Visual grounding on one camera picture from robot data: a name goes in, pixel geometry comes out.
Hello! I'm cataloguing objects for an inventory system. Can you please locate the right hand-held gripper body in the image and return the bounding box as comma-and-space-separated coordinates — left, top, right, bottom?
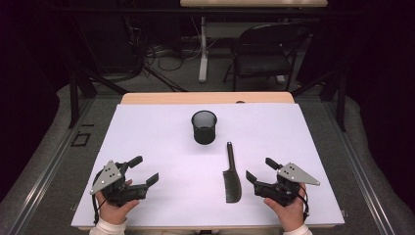
254, 162, 321, 208

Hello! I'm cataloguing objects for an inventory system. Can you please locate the grey metal floor rail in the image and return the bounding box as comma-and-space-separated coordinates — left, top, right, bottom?
4, 97, 96, 235
321, 97, 397, 235

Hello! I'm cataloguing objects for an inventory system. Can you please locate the black mesh pen cup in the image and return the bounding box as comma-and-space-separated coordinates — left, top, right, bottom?
191, 110, 218, 146

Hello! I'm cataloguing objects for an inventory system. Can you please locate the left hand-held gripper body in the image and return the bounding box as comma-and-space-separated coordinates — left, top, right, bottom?
90, 160, 149, 208

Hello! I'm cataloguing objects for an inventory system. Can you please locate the white-legged desk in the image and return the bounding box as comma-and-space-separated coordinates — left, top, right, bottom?
179, 0, 329, 84

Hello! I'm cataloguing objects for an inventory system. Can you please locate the black comb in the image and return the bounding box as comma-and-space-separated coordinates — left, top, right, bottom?
222, 141, 243, 204

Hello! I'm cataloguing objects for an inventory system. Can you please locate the left hand-held gripper black cable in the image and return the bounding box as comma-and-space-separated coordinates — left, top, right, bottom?
91, 170, 109, 226

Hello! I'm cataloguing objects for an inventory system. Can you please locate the right hand-held gripper black cable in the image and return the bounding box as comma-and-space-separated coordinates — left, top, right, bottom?
293, 185, 310, 223

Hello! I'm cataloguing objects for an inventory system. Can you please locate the black folding chair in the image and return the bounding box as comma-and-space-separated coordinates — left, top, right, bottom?
222, 23, 311, 92

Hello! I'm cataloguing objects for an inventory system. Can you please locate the light wooden table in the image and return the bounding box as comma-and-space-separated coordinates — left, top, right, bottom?
77, 91, 329, 231

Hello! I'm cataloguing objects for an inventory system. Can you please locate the person's left hand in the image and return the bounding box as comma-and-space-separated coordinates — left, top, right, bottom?
95, 191, 141, 226

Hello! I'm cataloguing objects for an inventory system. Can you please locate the white table cover board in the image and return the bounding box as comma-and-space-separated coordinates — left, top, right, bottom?
70, 103, 346, 228

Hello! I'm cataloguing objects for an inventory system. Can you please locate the tangle of floor cables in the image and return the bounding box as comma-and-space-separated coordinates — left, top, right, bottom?
130, 16, 216, 72

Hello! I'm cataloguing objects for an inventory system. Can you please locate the person's right hand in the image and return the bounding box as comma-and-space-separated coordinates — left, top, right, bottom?
263, 183, 308, 233

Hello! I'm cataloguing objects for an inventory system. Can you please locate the hand-held gripper black cable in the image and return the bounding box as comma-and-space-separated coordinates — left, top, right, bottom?
91, 170, 109, 226
293, 185, 310, 223

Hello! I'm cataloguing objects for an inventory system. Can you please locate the black metal frame stand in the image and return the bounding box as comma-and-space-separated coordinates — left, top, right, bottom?
67, 65, 130, 129
290, 68, 347, 133

